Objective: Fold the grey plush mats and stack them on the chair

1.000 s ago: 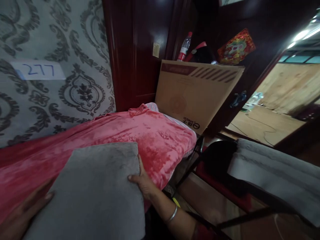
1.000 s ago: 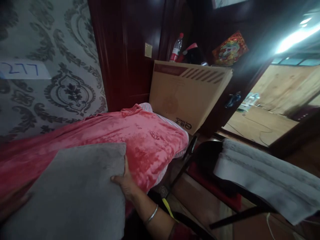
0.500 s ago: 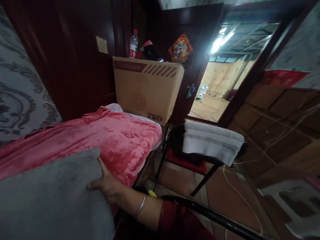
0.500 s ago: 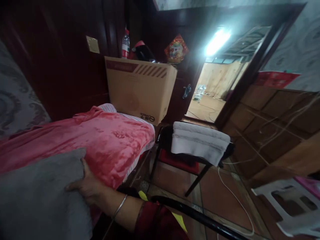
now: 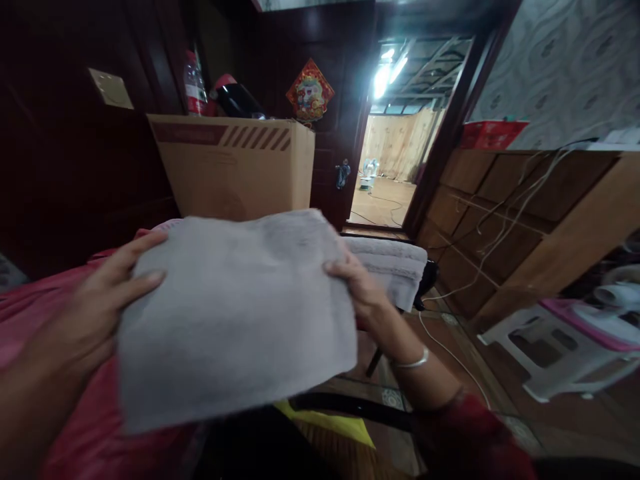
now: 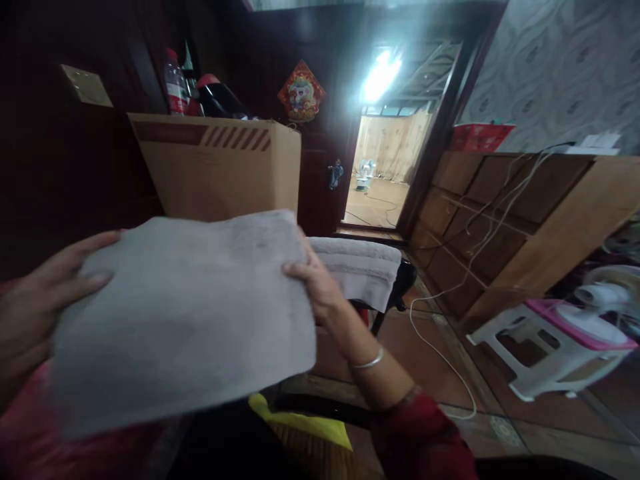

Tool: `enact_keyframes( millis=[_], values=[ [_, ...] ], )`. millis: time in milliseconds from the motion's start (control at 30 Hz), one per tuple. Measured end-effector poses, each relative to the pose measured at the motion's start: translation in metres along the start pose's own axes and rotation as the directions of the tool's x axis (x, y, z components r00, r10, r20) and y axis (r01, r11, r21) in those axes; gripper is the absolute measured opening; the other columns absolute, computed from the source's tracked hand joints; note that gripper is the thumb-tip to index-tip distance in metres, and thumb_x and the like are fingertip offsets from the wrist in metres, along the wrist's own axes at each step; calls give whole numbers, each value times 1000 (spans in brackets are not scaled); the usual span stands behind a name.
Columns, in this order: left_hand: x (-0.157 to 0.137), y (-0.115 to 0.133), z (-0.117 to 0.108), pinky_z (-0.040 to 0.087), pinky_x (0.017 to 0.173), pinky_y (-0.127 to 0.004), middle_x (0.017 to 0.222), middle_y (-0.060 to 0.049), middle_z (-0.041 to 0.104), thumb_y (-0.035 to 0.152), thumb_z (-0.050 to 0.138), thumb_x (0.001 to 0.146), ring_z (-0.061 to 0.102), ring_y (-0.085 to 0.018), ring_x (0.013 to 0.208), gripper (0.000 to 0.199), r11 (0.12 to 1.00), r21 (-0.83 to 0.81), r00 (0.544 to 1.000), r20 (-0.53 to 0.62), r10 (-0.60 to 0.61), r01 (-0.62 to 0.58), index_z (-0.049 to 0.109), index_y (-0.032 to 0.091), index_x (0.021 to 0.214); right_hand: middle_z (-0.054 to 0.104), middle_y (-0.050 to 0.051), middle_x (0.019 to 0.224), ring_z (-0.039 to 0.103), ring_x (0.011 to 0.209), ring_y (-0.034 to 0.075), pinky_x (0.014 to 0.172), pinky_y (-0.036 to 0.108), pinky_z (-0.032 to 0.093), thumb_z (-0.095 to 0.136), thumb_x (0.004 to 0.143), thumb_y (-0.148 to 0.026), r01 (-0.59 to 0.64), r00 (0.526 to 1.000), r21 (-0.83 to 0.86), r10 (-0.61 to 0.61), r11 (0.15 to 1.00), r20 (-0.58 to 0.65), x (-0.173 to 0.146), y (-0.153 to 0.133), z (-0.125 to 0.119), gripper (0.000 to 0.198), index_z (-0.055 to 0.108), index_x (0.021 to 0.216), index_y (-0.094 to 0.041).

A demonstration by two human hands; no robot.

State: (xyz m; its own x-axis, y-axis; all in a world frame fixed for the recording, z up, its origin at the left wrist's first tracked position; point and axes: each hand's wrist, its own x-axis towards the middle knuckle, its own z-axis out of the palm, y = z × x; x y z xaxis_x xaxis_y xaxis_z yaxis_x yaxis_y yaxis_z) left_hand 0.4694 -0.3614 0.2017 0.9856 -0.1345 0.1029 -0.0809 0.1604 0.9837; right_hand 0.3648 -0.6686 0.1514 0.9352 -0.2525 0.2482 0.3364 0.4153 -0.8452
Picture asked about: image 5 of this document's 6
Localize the person's left index finger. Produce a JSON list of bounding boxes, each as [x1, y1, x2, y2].
[[119, 230, 169, 261]]

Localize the white standing fan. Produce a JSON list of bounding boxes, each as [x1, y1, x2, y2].
[[359, 157, 381, 195]]

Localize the black and pink hair dryer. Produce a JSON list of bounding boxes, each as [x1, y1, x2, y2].
[[209, 73, 266, 119]]

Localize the red plastic basket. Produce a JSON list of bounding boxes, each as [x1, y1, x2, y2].
[[459, 119, 530, 150]]

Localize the person's right hand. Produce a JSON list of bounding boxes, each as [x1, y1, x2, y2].
[[323, 248, 389, 326]]

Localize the wooden cabinet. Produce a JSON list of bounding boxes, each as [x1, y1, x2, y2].
[[415, 147, 640, 333]]

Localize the pink and white appliance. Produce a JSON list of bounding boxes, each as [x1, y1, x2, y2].
[[539, 265, 640, 352]]

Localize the yellow broom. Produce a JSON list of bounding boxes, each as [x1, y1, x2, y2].
[[272, 399, 377, 480]]

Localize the pale folded towel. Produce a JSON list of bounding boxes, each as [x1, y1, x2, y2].
[[341, 235, 429, 314]]

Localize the black chair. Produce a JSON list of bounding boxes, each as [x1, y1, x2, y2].
[[341, 231, 440, 379]]

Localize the person's right thumb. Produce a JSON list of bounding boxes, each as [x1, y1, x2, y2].
[[323, 259, 357, 282]]

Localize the white cable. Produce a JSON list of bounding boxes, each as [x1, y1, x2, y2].
[[417, 279, 493, 409]]

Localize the person's left hand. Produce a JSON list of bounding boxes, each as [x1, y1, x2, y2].
[[63, 230, 169, 369]]

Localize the grey towel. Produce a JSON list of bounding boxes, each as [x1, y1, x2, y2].
[[116, 208, 359, 436]]

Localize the person's left thumb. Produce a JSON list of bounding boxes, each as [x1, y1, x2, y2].
[[122, 269, 167, 307]]

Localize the white plastic stool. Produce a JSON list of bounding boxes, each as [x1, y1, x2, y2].
[[476, 299, 640, 404]]

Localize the red festive door decoration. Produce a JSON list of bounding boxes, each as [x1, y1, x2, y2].
[[285, 57, 336, 123]]

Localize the pink bed cover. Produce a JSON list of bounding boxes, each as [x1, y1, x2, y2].
[[0, 227, 201, 480]]

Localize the wall switch plate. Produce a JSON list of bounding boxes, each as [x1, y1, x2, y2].
[[88, 67, 135, 111]]

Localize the dark wooden door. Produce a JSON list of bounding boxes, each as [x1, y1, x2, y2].
[[235, 0, 377, 231]]

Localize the large cardboard box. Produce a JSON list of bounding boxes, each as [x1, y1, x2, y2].
[[146, 113, 317, 221]]

